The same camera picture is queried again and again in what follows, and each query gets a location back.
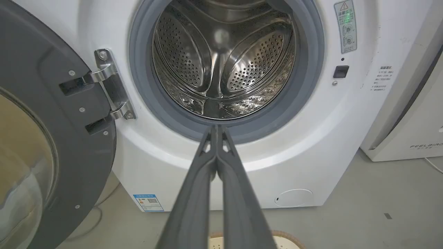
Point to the grey rubber door gasket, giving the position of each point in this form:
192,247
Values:
308,69

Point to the chrome door hinge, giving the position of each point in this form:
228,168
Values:
110,83

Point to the woven laundry basket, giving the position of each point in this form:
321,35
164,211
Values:
287,240

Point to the white front-load washing machine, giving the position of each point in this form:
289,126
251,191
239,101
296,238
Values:
311,145

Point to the white appliance with grey stripe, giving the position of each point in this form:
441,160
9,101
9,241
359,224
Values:
412,110

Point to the grey warning sticker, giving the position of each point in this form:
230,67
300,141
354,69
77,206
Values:
345,26

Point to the black door latch slot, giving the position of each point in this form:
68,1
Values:
341,71

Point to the stainless steel washing machine drum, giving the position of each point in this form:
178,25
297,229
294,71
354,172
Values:
225,58

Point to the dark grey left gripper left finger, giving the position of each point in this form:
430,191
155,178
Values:
193,204

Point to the grey washing machine door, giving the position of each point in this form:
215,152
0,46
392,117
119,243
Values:
65,138

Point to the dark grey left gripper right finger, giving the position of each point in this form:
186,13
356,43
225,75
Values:
238,204

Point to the blue energy label sticker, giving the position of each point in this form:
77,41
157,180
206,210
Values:
148,202

